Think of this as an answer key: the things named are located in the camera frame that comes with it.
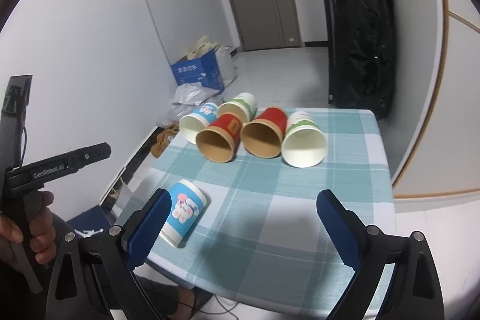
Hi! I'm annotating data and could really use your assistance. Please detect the blue cartoon paper cup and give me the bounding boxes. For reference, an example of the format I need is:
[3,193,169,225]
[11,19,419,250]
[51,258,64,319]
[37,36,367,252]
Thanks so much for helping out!
[160,179,208,248]

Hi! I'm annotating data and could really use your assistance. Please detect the green white cup right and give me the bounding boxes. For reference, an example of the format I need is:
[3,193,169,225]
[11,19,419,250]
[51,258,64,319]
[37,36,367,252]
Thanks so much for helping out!
[281,111,328,168]

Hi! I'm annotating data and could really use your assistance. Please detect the green white cup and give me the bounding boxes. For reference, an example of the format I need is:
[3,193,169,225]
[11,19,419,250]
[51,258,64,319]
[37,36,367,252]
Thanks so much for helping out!
[217,93,258,124]
[281,111,328,168]

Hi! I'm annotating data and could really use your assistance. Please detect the red paper cup left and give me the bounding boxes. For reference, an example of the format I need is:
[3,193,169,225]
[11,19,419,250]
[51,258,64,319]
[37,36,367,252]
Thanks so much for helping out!
[196,113,242,163]

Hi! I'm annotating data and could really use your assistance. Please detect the red paper cup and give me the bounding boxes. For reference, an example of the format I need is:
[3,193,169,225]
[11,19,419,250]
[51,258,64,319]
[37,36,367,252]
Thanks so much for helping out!
[196,113,242,163]
[241,106,288,158]

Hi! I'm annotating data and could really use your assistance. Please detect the blue paper cup lying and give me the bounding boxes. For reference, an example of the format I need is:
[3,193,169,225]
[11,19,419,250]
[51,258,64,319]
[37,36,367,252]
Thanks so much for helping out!
[179,102,219,145]

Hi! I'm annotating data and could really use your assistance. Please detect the red paper cup right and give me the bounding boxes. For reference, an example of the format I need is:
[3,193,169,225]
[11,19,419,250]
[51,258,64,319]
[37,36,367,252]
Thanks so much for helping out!
[241,106,288,158]

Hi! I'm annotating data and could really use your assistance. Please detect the green white cup rear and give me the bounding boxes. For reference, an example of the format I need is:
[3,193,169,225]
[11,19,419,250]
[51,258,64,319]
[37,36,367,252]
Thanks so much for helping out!
[217,93,258,124]

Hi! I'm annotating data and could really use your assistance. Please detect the person's left hand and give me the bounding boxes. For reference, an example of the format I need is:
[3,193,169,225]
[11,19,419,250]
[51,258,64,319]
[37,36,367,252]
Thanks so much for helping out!
[0,191,56,269]

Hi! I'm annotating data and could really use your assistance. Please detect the blue Jordan shoe box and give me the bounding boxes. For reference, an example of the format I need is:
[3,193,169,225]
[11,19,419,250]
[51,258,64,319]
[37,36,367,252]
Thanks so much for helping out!
[67,205,116,238]

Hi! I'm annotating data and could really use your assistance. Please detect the brown suede shoe front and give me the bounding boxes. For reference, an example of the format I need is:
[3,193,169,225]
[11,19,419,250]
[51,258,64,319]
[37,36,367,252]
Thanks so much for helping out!
[151,129,176,158]

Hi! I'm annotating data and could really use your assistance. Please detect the brown suede shoe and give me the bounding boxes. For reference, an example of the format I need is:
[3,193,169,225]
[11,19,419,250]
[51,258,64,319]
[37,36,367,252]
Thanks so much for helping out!
[151,129,176,158]
[156,122,179,143]

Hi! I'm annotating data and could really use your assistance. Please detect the teal checked tablecloth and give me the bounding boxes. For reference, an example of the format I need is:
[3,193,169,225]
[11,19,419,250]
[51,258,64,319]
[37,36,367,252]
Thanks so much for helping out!
[117,109,395,318]

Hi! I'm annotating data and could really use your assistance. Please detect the brown suede shoe rear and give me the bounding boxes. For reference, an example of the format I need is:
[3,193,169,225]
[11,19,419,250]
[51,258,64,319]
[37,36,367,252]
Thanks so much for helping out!
[156,122,179,143]

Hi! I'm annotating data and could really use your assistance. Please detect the grey plastic mailer bags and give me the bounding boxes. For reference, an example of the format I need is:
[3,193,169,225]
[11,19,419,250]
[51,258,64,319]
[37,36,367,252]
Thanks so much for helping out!
[157,83,224,128]

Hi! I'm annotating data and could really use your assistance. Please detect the blue cardboard box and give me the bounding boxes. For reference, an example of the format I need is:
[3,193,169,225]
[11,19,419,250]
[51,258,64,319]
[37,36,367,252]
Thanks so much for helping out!
[171,49,224,93]

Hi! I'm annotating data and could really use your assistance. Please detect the white bag behind box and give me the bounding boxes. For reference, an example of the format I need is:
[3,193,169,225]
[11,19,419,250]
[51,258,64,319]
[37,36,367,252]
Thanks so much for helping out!
[215,46,238,88]

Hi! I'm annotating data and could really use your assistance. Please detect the beige tote bag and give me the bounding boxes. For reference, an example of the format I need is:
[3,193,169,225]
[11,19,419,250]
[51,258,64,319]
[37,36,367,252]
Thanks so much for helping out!
[186,36,220,60]

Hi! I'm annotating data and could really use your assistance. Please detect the black backpack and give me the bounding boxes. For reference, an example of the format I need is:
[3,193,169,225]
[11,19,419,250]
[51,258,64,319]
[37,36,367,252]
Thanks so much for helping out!
[331,0,396,120]

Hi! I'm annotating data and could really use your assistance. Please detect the black coat rack pole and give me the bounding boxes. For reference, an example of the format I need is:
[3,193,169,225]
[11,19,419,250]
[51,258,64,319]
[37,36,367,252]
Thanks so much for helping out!
[304,0,339,103]

